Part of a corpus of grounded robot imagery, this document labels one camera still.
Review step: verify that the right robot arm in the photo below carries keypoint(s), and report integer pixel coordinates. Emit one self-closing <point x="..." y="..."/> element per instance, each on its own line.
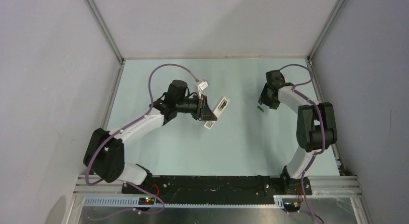
<point x="315" y="132"/>

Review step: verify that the white remote control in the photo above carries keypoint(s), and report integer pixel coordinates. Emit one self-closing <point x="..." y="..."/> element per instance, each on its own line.
<point x="218" y="113"/>

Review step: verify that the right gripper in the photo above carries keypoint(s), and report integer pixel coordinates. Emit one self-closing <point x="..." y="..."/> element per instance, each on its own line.
<point x="273" y="104"/>

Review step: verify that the aluminium frame rail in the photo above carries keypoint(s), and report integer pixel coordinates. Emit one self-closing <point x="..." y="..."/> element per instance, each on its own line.
<point x="96" y="14"/>

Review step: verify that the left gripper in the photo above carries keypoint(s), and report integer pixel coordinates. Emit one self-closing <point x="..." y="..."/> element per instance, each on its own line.
<point x="204" y="112"/>

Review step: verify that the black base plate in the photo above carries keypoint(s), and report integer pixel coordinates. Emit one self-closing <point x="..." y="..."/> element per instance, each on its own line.
<point x="224" y="190"/>

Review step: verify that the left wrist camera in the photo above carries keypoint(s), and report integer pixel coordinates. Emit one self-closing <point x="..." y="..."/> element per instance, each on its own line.
<point x="200" y="86"/>

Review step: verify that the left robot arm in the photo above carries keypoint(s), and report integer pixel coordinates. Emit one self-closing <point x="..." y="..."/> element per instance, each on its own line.
<point x="105" y="155"/>

